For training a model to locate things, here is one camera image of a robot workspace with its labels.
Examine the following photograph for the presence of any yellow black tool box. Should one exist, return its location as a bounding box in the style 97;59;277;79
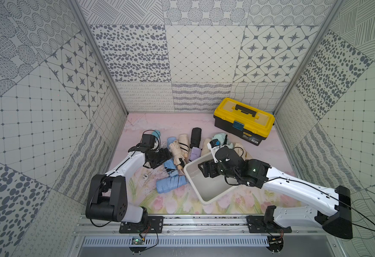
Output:
213;97;275;146

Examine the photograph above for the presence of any mint green folded umbrella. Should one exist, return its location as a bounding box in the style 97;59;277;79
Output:
212;133;233;148

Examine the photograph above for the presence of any beige umbrella right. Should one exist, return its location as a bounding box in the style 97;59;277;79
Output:
201;138;211;156

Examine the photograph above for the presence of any lavender folded umbrella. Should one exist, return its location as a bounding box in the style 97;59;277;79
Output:
189;147;202;162

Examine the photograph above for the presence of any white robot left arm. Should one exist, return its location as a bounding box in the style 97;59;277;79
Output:
86;146;172;224

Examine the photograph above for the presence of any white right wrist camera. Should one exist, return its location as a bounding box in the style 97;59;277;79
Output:
207;139;227;155

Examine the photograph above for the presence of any small light blue umbrella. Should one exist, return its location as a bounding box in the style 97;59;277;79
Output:
167;137;177;148

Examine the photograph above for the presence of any white plastic storage box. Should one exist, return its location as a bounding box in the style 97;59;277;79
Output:
184;153;239;205

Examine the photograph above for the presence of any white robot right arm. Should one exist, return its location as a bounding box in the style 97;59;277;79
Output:
198;146;353;239

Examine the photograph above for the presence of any aluminium rail with mounts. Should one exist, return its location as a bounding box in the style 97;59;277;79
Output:
73;214;336;253

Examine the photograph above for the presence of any beige umbrella wooden handle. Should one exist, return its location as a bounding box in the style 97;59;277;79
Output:
169;140;185;170

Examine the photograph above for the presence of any black folded umbrella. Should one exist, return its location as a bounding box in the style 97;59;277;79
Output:
190;127;202;148

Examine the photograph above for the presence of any teal power strip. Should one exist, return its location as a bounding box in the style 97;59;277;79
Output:
152;130;161;139

